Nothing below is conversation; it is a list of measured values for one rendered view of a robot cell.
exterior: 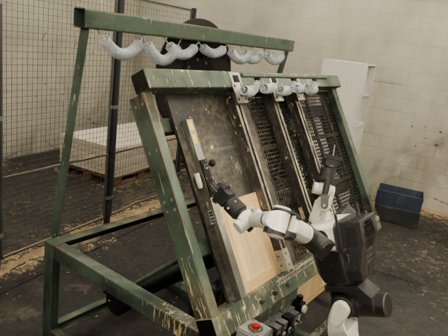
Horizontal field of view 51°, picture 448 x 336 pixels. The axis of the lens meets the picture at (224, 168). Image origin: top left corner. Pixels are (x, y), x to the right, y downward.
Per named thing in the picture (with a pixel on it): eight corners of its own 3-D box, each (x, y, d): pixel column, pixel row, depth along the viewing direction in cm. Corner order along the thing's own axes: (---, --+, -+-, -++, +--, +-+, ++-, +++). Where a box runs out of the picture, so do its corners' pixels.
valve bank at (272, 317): (267, 375, 231) (274, 333, 224) (243, 361, 239) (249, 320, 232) (312, 333, 270) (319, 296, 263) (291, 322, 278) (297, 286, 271)
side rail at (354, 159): (361, 219, 386) (374, 216, 380) (320, 93, 393) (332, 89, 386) (365, 216, 393) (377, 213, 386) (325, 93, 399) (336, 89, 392)
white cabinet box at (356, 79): (337, 217, 636) (368, 64, 581) (297, 205, 660) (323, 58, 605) (347, 205, 689) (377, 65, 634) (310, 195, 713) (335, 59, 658)
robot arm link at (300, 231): (287, 238, 185) (309, 250, 202) (295, 207, 188) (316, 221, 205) (262, 233, 192) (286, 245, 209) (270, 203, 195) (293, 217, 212)
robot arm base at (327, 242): (327, 263, 215) (340, 242, 213) (314, 261, 205) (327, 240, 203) (304, 244, 225) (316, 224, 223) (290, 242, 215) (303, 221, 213)
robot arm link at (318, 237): (309, 251, 202) (321, 257, 213) (321, 235, 202) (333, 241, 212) (291, 236, 210) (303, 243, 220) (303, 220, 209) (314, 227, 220)
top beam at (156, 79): (135, 95, 222) (149, 88, 216) (129, 76, 223) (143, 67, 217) (331, 91, 396) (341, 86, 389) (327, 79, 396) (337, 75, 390)
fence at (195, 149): (235, 299, 236) (241, 299, 233) (181, 122, 241) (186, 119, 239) (241, 296, 240) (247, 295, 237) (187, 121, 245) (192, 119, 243)
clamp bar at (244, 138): (276, 273, 267) (312, 268, 253) (215, 79, 274) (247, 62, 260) (285, 268, 275) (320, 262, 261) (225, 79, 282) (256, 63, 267)
